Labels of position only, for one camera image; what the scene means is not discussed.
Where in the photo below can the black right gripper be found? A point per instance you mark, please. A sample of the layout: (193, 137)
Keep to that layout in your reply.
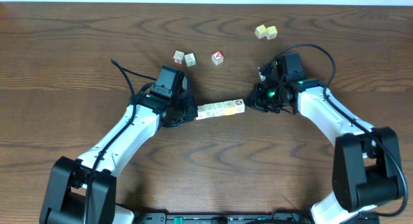
(255, 99)

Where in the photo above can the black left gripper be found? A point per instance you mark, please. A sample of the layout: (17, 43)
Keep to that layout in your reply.
(191, 110)

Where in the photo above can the white block cat drawing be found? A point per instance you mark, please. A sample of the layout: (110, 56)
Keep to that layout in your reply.
(201, 112)

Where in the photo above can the white block blue side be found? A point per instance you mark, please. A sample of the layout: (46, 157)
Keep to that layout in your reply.
(210, 110)

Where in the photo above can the white block brown circle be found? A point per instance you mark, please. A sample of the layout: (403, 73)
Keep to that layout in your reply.
(239, 106)

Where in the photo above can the white block green side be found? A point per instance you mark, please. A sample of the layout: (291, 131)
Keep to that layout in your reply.
(220, 108)

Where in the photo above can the white block yellow side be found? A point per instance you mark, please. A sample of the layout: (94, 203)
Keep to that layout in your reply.
(230, 108)

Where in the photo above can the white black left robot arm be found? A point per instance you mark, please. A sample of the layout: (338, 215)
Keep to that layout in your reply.
(83, 190)

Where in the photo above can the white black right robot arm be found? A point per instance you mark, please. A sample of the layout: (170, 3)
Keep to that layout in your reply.
(367, 168)

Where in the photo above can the white wooden block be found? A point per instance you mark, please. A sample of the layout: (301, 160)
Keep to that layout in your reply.
(190, 59)

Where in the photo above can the white block red side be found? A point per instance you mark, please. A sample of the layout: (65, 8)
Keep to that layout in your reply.
(179, 57)

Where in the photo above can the red letter wooden block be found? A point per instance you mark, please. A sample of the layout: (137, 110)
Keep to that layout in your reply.
(217, 57)

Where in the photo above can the pale yellow wooden block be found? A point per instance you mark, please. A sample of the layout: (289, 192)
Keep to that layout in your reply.
(261, 31)

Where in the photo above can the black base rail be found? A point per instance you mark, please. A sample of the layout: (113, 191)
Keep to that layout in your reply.
(278, 216)

